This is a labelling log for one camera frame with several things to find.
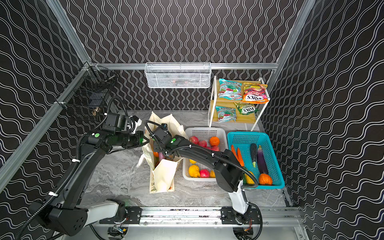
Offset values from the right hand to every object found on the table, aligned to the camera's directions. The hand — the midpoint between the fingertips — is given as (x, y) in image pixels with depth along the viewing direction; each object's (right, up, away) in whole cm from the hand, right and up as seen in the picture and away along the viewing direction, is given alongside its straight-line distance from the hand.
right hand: (158, 145), depth 85 cm
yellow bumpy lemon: (+20, -14, -1) cm, 25 cm away
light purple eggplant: (+3, -5, -5) cm, 8 cm away
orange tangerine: (+33, +2, +12) cm, 35 cm away
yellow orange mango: (+31, -16, -1) cm, 35 cm away
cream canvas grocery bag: (+6, -8, -18) cm, 21 cm away
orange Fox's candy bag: (+53, +28, -5) cm, 60 cm away
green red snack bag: (+40, +31, -4) cm, 50 cm away
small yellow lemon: (+20, -10, +5) cm, 23 cm away
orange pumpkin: (+58, -17, -5) cm, 61 cm away
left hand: (0, +4, -13) cm, 14 cm away
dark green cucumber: (+58, -6, +10) cm, 59 cm away
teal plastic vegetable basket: (+53, +2, +13) cm, 54 cm away
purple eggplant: (+61, -11, +5) cm, 62 cm away
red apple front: (+26, -15, -2) cm, 30 cm away
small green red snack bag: (+40, +18, +7) cm, 45 cm away
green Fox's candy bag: (+55, +23, +13) cm, 61 cm away
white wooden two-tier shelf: (+53, +27, +14) cm, 61 cm away
